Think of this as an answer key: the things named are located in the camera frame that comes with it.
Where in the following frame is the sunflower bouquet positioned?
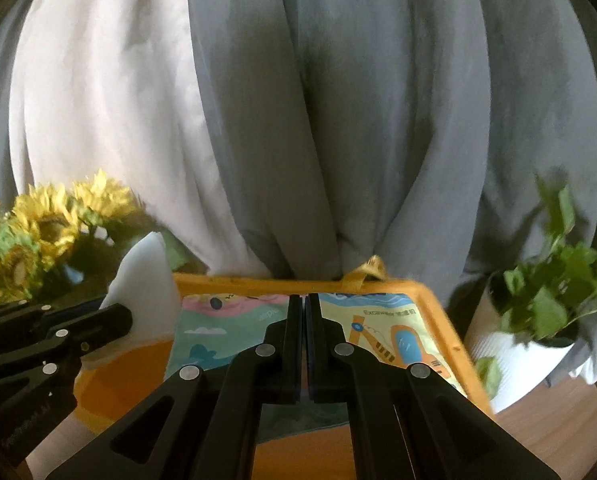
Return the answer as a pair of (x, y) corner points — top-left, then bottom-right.
(0, 170), (189, 306)

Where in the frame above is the yellow plastic storage box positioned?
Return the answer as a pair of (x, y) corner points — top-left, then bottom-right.
(73, 255), (494, 480)

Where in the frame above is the grey curtain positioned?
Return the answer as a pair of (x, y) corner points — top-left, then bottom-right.
(0, 0), (597, 386)

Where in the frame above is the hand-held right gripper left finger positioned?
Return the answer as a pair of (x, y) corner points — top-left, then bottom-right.
(43, 294), (304, 480)

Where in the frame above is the white soft toy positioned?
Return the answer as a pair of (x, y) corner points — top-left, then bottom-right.
(81, 231), (182, 368)

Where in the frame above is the green plant in white pot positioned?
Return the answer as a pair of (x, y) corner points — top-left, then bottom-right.
(449, 175), (597, 413)

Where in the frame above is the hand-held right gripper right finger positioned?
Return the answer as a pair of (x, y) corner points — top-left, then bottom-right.
(305, 292), (562, 480)

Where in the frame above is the white curtain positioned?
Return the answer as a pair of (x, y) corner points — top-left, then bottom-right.
(8, 0), (274, 278)
(566, 330), (597, 386)

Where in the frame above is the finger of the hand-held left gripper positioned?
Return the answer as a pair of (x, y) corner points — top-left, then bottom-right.
(0, 296), (106, 333)
(0, 305), (133, 386)

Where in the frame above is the colourful printed cloth book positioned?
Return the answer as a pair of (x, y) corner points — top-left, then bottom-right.
(166, 290), (467, 441)

